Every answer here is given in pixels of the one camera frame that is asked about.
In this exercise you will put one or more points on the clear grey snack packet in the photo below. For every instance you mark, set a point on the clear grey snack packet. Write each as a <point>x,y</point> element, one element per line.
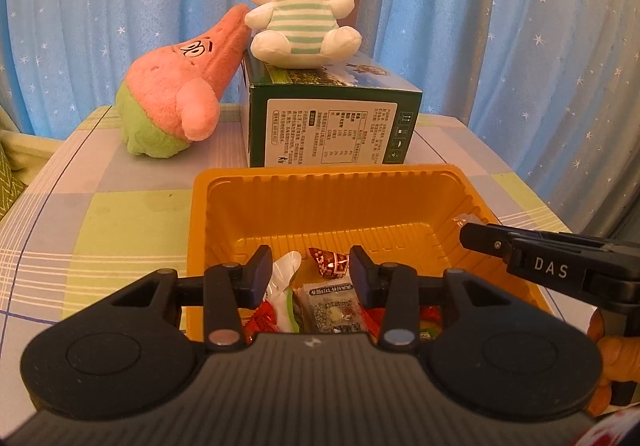
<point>327,308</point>

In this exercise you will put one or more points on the clear candy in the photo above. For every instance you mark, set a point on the clear candy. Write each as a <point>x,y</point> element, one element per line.
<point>465,218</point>

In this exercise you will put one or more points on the green cardboard box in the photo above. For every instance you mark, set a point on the green cardboard box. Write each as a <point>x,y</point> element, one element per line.
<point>325,126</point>

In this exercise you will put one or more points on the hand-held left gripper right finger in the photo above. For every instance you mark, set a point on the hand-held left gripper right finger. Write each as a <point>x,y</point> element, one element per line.
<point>361,276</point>

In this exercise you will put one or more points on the red patterned clothing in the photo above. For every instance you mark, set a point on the red patterned clothing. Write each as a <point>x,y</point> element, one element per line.
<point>612,431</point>

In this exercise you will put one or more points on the pink green starfish plush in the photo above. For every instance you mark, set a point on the pink green starfish plush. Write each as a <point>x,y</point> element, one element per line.
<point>165,86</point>

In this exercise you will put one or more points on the checkered tablecloth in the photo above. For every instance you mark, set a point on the checkered tablecloth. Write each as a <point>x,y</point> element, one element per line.
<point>100,206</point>

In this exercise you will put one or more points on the red brown patterned candy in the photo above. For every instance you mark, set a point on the red brown patterned candy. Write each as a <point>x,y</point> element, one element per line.
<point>327,263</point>

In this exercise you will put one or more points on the green patterned cushion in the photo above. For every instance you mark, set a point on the green patterned cushion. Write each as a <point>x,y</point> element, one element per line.
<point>9,186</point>

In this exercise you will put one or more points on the white snack packet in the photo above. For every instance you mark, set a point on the white snack packet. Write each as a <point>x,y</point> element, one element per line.
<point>285,271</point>

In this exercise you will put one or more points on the pale green cushion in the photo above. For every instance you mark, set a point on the pale green cushion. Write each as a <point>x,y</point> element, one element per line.
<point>30,151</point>

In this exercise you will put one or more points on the white striped bear plush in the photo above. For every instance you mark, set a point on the white striped bear plush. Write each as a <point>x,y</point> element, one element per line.
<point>290,31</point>

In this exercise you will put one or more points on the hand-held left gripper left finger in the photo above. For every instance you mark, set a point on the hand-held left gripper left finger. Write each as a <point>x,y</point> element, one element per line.
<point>262,273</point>

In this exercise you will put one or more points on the person's right hand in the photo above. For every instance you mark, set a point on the person's right hand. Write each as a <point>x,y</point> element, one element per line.
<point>612,358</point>

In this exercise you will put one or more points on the orange plastic tray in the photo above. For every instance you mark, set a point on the orange plastic tray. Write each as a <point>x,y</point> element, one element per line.
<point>325,206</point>

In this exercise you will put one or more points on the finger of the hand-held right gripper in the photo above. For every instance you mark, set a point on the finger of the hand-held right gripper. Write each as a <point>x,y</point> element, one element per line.
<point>485,238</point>

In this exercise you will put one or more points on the blue star curtain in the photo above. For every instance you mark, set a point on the blue star curtain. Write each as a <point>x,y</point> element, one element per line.
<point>100,26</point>

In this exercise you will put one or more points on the red foil candy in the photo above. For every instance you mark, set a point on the red foil candy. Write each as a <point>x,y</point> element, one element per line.
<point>262,321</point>

